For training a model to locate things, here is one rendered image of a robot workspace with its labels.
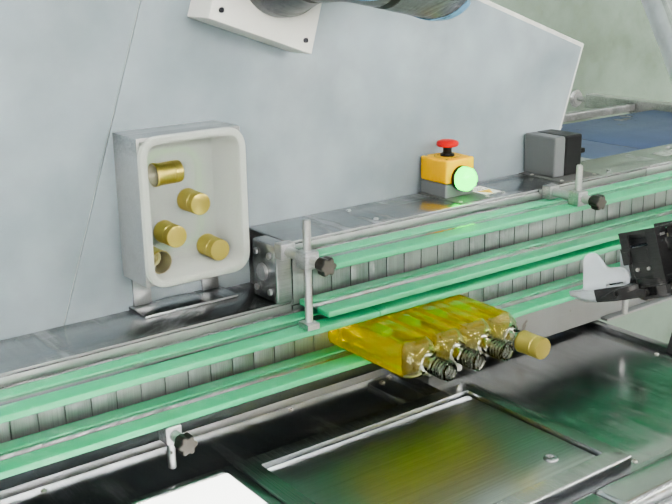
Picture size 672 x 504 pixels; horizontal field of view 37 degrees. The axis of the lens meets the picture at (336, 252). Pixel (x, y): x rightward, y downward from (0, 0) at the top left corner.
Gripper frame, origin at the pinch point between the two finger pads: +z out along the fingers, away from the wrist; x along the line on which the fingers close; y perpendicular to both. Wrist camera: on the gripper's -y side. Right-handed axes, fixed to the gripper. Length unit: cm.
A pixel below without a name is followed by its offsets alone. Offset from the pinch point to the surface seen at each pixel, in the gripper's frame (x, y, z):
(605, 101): -153, 38, 115
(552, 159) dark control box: -50, 20, 47
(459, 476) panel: 9.6, -22.3, 23.0
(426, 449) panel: 7.8, -19.3, 31.4
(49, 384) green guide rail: 56, 4, 45
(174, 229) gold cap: 31, 21, 49
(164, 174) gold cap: 32, 29, 47
